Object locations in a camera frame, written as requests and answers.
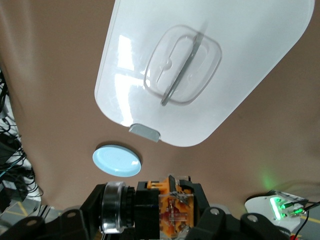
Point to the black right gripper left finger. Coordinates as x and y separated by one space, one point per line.
75 225

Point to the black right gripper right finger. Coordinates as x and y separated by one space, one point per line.
225 225

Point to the orange black push button switch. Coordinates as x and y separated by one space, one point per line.
172 212

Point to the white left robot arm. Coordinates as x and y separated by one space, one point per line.
260 210

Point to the white lidded storage box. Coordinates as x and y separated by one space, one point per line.
237 75

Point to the light blue round plate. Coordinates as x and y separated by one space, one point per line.
116 161

